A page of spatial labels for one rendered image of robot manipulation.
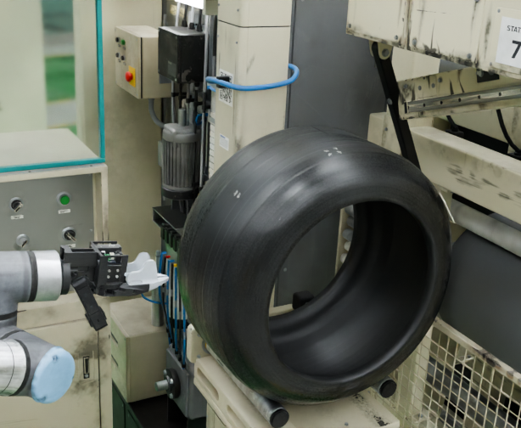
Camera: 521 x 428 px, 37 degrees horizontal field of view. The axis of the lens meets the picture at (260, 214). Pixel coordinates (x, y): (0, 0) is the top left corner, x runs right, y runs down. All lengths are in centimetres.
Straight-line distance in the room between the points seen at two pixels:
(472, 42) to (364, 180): 32
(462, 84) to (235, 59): 50
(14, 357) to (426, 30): 98
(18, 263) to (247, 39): 72
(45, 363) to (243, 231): 43
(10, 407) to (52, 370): 96
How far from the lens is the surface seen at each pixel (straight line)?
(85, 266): 145
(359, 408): 194
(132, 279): 148
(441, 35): 161
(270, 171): 152
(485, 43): 152
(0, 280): 139
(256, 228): 146
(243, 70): 178
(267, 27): 179
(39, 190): 208
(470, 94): 174
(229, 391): 185
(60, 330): 220
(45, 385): 132
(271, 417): 170
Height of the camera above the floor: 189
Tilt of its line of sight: 21 degrees down
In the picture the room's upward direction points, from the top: 3 degrees clockwise
